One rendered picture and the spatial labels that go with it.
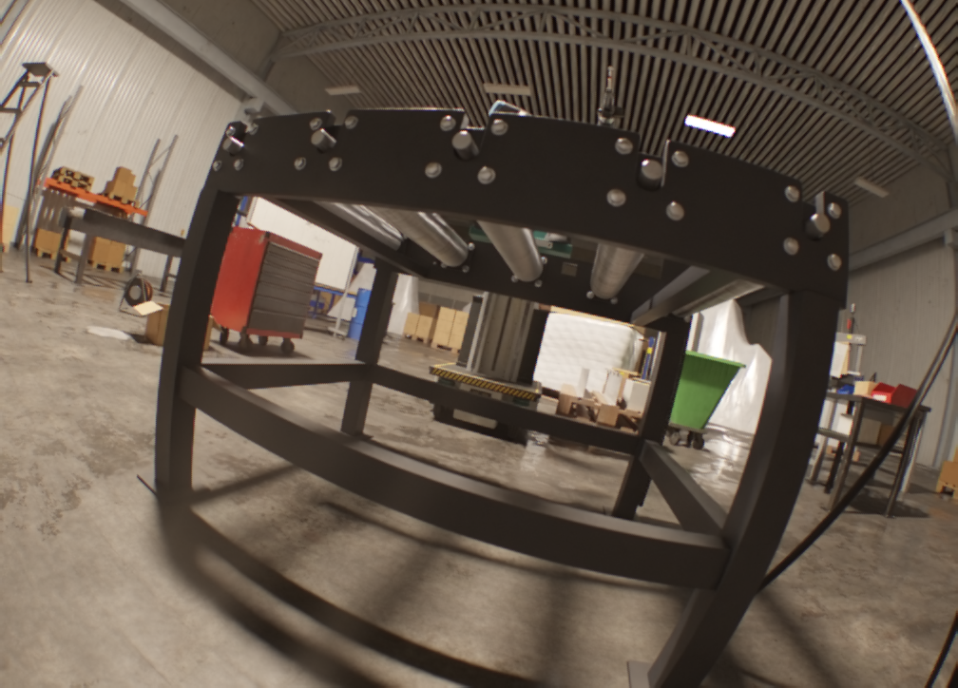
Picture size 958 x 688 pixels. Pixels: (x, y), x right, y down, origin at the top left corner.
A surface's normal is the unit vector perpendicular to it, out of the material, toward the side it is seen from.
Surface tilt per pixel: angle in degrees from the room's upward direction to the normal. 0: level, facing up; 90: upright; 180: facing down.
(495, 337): 90
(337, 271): 90
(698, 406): 101
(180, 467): 90
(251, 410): 90
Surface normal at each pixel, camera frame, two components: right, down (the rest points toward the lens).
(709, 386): -0.40, 0.07
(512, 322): -0.16, -0.06
